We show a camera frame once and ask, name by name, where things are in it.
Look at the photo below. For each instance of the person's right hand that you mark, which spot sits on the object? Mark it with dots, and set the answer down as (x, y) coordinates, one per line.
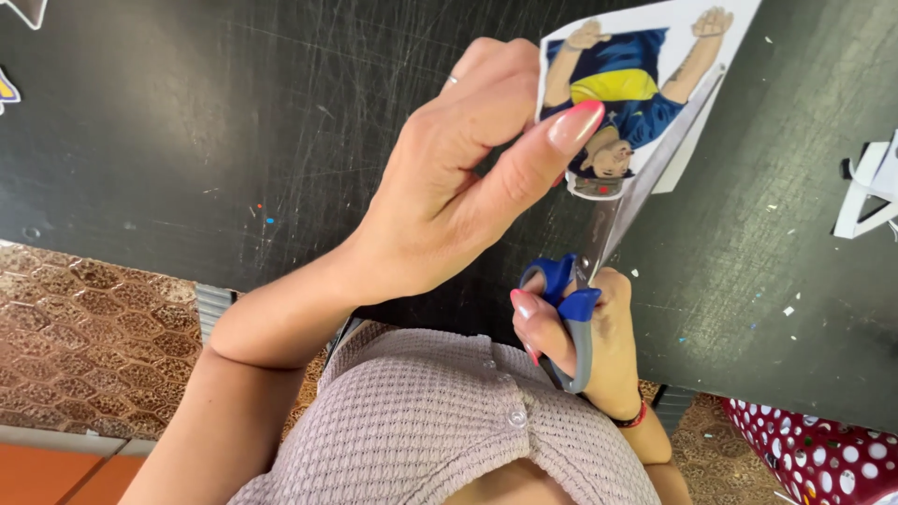
(614, 329)

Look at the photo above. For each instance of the person's left hand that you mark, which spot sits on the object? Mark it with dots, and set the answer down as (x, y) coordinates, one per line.
(435, 196)

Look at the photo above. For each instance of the person's right fingers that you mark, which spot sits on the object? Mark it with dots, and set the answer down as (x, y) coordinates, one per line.
(544, 329)

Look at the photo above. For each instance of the printed paper figure picture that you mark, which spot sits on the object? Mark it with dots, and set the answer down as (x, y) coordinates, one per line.
(617, 77)

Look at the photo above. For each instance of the gray ribbed table leg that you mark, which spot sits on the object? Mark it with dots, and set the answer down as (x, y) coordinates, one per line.
(212, 308)
(672, 407)

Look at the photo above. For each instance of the mauve knit buttoned top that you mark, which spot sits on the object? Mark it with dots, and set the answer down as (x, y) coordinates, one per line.
(421, 421)

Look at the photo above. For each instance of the red basket with white dots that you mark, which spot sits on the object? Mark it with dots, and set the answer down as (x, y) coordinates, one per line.
(821, 456)

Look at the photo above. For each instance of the white paper offcut scraps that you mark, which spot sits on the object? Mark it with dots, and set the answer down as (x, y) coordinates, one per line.
(866, 189)

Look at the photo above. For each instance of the yellow purple paper cutout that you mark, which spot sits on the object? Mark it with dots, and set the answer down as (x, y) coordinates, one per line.
(7, 91)

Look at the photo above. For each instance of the white edged paper cutout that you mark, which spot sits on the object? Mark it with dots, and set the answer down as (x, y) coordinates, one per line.
(28, 10)

